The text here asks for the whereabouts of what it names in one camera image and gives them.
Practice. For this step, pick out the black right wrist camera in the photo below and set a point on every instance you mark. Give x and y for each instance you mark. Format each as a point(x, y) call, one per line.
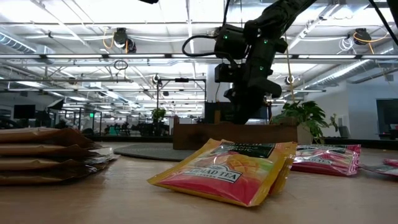
point(225, 73)

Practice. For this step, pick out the black desk monitor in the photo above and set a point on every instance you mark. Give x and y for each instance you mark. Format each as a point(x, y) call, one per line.
point(24, 111)

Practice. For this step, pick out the round grey woven mat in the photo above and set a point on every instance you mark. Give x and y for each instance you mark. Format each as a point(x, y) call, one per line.
point(149, 152)

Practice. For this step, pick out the small background plant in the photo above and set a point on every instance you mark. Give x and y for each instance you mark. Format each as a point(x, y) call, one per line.
point(158, 114)

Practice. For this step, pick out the black background rig frame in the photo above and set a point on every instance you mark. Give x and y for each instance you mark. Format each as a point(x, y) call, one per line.
point(182, 80)

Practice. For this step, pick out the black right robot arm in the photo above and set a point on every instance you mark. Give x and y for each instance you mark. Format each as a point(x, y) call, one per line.
point(280, 12)

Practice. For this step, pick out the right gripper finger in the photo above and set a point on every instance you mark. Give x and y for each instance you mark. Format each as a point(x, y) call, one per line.
point(248, 109)

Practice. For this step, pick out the black aluminium table frame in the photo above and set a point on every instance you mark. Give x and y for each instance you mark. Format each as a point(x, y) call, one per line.
point(357, 143)

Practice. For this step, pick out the wooden three-compartment tray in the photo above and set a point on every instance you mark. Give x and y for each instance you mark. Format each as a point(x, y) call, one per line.
point(217, 137)

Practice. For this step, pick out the orange tea packet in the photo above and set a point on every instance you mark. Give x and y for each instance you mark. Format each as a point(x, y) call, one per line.
point(217, 174)
point(281, 180)

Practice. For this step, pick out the green potted plant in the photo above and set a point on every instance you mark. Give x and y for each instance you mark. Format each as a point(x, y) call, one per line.
point(308, 112)

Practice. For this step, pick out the black wall screen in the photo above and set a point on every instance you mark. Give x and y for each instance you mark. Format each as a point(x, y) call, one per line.
point(387, 112)

